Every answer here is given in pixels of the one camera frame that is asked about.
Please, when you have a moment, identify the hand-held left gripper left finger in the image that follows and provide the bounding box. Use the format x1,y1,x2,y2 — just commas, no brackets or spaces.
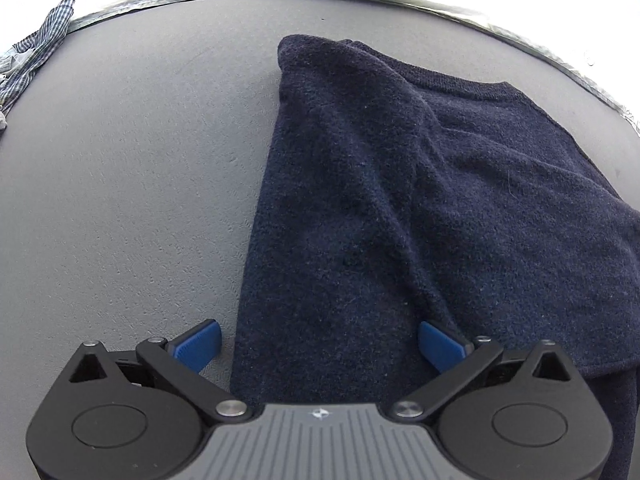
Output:
65,319,248,421

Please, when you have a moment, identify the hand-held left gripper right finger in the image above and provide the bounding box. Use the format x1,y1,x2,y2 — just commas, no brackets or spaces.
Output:
392,321,578,421

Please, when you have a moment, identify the navy blue sweater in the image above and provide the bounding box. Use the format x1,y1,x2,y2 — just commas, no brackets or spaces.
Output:
230,34,640,480

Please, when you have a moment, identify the blue plaid shirt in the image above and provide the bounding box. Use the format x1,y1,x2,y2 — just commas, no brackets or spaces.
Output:
0,0,76,133

